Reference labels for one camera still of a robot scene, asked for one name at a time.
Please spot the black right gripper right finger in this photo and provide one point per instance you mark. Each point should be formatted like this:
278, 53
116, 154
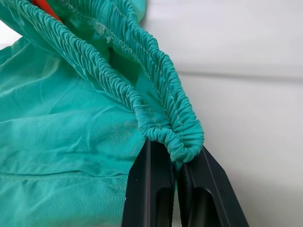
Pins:
210, 194

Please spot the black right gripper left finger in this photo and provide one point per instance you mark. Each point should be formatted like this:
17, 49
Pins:
146, 189

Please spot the green fabric garment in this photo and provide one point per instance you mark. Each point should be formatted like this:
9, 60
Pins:
71, 118

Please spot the red object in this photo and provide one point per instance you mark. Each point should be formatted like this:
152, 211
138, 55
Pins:
46, 8

